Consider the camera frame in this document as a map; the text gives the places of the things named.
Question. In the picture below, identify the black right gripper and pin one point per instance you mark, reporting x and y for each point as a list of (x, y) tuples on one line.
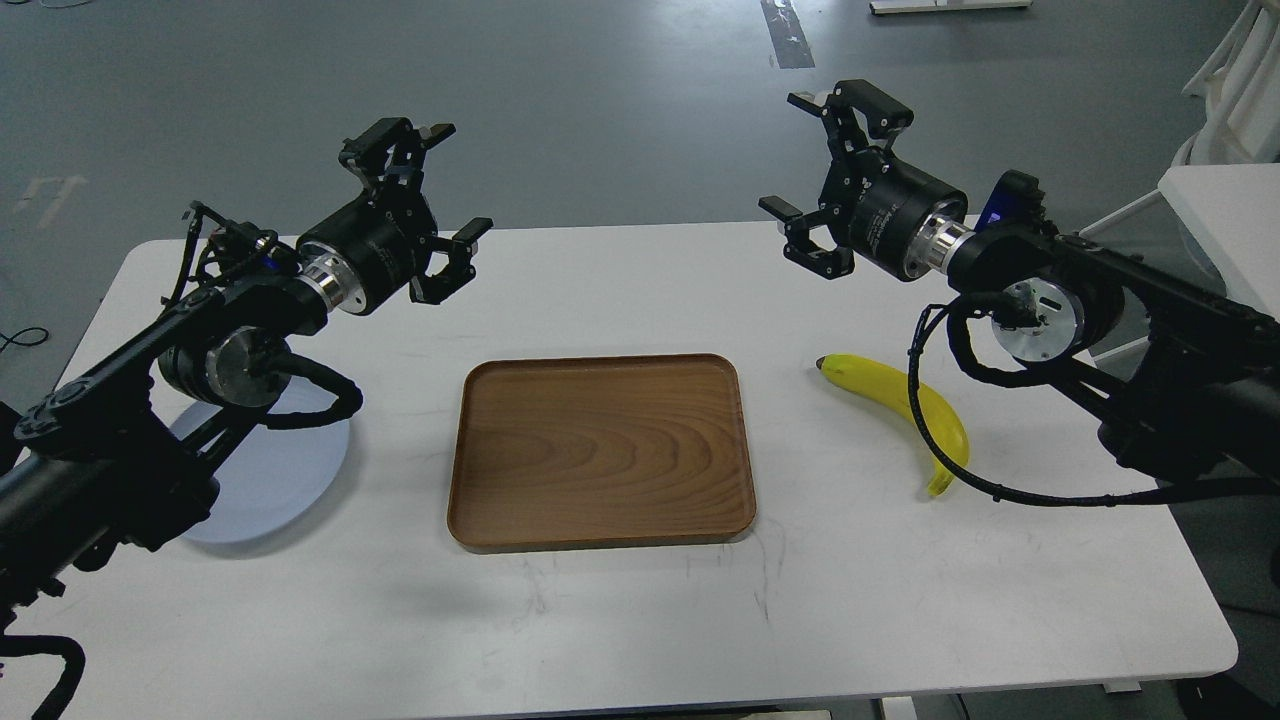
[(874, 203)]

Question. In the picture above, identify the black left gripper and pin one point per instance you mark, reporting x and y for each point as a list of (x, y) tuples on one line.
[(386, 238)]

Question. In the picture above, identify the yellow banana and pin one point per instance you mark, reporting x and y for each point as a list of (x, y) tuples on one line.
[(886, 387)]

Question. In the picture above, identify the light blue round plate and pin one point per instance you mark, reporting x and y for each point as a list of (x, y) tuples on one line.
[(271, 480)]

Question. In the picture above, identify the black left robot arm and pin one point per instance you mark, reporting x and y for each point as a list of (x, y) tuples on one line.
[(127, 452)]

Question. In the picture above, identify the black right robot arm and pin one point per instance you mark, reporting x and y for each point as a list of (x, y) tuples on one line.
[(1181, 379)]

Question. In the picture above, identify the brown wooden tray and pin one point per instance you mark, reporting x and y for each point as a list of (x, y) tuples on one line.
[(582, 453)]

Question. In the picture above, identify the white side table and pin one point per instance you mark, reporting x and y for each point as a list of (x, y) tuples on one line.
[(1232, 212)]

